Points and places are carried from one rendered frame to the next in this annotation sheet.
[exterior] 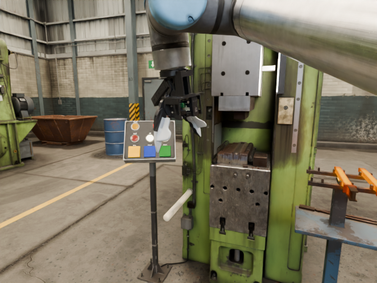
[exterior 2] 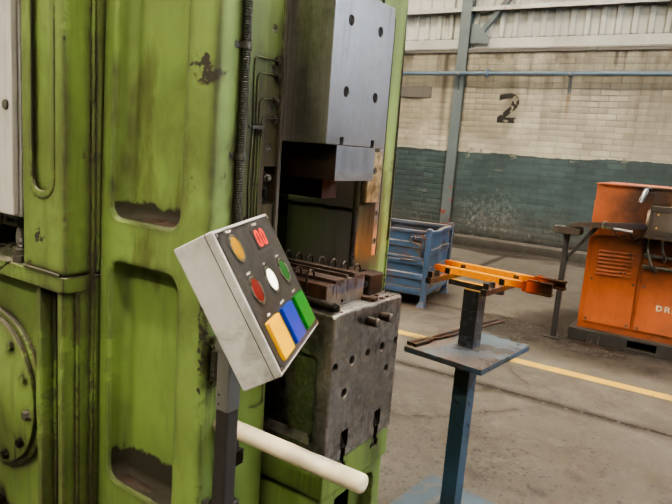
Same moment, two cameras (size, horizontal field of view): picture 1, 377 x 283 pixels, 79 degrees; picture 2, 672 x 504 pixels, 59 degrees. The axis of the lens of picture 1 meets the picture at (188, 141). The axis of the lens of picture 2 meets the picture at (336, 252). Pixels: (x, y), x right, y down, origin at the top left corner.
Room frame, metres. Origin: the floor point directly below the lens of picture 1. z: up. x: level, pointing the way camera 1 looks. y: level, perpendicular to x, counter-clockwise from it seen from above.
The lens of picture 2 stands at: (1.10, 1.36, 1.36)
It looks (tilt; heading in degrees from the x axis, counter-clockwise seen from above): 10 degrees down; 284
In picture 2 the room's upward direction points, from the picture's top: 4 degrees clockwise
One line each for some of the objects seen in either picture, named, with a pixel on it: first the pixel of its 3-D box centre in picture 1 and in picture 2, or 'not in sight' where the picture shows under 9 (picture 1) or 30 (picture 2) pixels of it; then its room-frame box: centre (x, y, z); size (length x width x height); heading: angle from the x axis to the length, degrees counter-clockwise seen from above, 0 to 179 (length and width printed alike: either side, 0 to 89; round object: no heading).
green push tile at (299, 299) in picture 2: (165, 151); (301, 309); (1.47, 0.15, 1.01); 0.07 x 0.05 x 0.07; 95
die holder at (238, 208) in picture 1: (242, 185); (292, 353); (1.66, -0.42, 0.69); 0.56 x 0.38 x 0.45; 160
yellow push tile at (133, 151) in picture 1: (134, 151); (278, 336); (1.45, 0.35, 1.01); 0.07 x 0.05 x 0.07; 95
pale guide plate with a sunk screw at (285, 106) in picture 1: (285, 110); (372, 177); (1.49, -0.63, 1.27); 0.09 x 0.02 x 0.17; 70
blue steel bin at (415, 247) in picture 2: not in sight; (382, 254); (2.06, -4.43, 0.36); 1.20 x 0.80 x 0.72; 168
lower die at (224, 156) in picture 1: (236, 151); (289, 276); (1.67, -0.36, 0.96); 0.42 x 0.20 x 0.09; 160
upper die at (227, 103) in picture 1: (238, 103); (296, 158); (1.67, -0.36, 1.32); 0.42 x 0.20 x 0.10; 160
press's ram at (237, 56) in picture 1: (246, 67); (310, 75); (1.66, -0.40, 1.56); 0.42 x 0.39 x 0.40; 160
